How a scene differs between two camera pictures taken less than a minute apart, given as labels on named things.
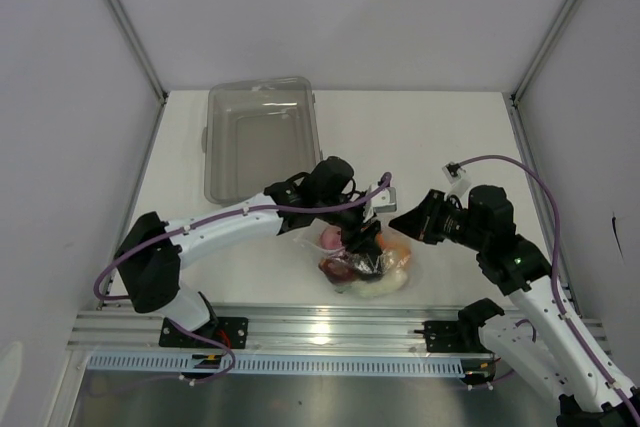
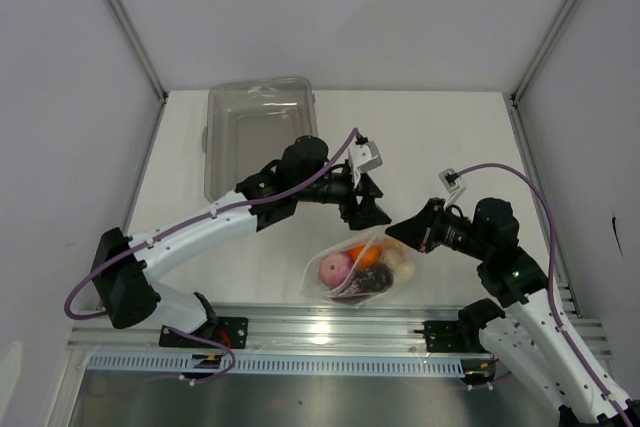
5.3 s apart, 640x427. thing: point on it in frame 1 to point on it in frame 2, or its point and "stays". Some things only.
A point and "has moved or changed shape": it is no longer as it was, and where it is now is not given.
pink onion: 330,238 to 335,268
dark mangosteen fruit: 367,271 stays
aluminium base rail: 276,329 stays
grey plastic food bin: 259,132 stays
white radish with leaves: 394,280 to 405,272
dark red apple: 338,270 to 352,291
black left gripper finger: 365,245 to 366,214
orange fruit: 396,254 has moved or changed shape
